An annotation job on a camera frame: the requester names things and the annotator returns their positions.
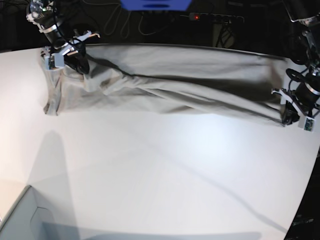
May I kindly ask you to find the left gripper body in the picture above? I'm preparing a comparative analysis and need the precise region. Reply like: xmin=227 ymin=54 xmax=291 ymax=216
xmin=271 ymin=88 xmax=320 ymax=118

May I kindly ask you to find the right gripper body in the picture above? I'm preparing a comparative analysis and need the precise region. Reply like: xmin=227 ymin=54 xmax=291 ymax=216
xmin=41 ymin=30 xmax=101 ymax=62

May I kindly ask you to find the beige t-shirt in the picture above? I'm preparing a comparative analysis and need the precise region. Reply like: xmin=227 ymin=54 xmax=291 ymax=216
xmin=43 ymin=44 xmax=288 ymax=127

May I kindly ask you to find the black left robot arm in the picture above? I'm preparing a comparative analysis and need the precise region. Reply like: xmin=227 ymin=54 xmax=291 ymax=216
xmin=266 ymin=0 xmax=320 ymax=132

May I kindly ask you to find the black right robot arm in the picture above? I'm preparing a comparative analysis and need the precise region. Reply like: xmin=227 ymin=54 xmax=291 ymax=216
xmin=26 ymin=0 xmax=100 ymax=74

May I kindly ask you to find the blue plastic crate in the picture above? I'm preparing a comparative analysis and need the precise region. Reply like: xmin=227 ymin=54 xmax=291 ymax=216
xmin=120 ymin=0 xmax=192 ymax=11

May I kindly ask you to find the white power strip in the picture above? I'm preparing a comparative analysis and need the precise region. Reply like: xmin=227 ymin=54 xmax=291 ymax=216
xmin=187 ymin=12 xmax=245 ymax=24

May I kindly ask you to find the grey cardboard box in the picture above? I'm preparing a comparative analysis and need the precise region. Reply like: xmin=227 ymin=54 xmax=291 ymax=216
xmin=0 ymin=184 xmax=81 ymax=240

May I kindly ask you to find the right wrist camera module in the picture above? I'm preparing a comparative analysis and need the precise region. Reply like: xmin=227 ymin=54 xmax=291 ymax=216
xmin=44 ymin=53 xmax=65 ymax=71

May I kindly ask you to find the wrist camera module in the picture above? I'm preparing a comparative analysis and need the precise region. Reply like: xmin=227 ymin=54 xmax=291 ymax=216
xmin=44 ymin=53 xmax=65 ymax=71
xmin=298 ymin=115 xmax=316 ymax=132

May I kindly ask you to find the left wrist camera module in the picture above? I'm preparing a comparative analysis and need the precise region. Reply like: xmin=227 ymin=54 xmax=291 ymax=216
xmin=298 ymin=115 xmax=316 ymax=132

